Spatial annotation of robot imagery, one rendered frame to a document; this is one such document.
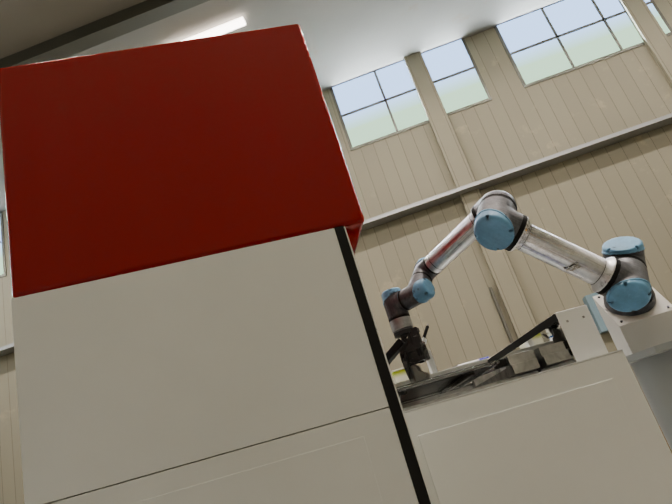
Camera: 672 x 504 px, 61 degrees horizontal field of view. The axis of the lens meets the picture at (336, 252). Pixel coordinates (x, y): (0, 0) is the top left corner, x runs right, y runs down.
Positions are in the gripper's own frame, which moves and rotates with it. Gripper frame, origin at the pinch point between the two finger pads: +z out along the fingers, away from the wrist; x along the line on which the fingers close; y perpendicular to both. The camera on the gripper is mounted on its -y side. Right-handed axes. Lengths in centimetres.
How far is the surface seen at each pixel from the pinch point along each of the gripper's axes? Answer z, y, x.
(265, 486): 18, -8, -93
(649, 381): 19, 67, 10
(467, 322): -139, -66, 646
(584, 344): 6, 54, -28
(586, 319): 0, 57, -26
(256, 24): -607, -167, 416
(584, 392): 17, 49, -38
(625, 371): 15, 60, -31
